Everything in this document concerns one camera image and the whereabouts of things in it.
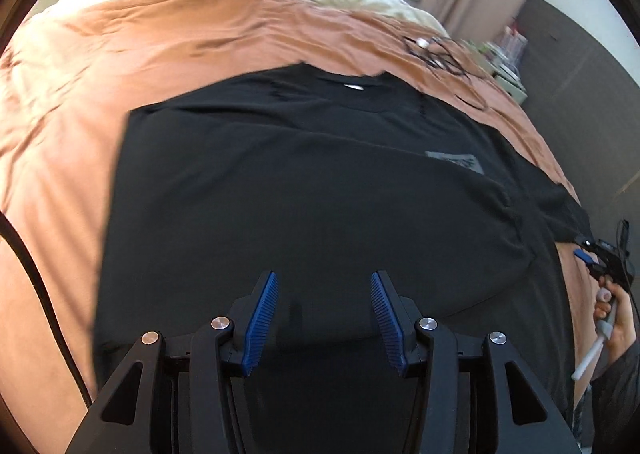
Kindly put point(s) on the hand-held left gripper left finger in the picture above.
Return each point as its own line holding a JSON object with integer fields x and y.
{"x": 261, "y": 319}

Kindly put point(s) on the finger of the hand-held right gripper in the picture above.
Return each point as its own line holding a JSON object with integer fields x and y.
{"x": 585, "y": 258}
{"x": 586, "y": 240}

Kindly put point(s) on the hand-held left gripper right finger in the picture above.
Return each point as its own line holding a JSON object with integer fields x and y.
{"x": 386, "y": 319}

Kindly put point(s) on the black t-shirt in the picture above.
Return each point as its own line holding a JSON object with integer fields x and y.
{"x": 300, "y": 184}

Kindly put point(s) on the person's right forearm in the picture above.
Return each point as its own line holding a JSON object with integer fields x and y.
{"x": 617, "y": 404}

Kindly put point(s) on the person's right hand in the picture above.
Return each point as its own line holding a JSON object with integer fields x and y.
{"x": 622, "y": 324}

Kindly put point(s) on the cluttered bedside shelf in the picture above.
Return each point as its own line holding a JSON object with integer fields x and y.
{"x": 510, "y": 64}

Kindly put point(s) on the white charger plug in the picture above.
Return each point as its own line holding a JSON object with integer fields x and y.
{"x": 423, "y": 42}

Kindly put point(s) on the orange blanket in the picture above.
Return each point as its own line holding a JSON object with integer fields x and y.
{"x": 100, "y": 84}

